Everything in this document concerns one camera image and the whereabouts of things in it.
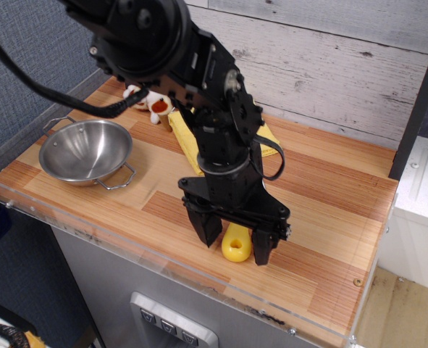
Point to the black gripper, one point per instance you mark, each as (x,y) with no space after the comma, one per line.
(239,197)

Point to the yellow handled white toy knife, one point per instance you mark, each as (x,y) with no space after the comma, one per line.
(236,243)

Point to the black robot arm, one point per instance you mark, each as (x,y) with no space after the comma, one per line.
(156,45)

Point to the silver dispenser button panel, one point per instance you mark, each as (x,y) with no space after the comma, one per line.
(170,322)

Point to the folded yellow cloth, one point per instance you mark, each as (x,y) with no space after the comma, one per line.
(189,146)

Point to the white brown plush dog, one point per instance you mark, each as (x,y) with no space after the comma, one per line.
(159,106)

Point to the white ribbed box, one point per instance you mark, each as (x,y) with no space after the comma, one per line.
(404,246)

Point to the yellow object bottom left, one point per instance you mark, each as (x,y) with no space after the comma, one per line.
(34,341)

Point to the stainless steel bowl with handles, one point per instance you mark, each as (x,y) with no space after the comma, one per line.
(87,153)

